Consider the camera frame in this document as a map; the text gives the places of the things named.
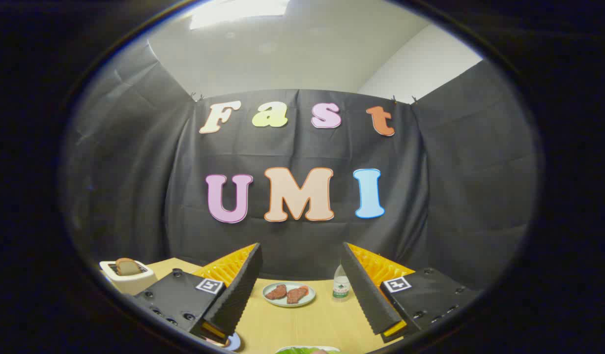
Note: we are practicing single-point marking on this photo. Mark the ceiling light panel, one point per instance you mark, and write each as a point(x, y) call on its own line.
point(238, 10)

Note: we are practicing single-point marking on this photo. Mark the white toaster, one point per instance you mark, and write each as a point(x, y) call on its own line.
point(130, 284)

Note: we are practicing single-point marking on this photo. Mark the plain bread slice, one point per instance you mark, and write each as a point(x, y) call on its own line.
point(128, 267)

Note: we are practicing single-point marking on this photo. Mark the pale green plate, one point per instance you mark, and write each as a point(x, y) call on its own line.
point(288, 304)

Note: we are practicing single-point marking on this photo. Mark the white plate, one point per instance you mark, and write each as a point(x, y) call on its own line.
point(282, 350)

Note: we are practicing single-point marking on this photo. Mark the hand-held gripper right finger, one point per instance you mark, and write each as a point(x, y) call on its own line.
point(363, 290)

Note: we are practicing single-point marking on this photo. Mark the blue plate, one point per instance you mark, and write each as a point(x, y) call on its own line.
point(233, 342)

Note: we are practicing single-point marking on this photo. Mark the black backdrop cloth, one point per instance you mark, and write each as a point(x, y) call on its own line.
point(135, 172)

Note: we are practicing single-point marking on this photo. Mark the brown meat patty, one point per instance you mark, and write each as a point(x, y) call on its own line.
point(276, 292)
point(297, 295)

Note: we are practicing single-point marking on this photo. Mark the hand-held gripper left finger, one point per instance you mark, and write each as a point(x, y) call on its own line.
point(241, 290)

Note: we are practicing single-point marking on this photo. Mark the clear plastic water bottle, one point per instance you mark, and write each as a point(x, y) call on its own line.
point(340, 285)

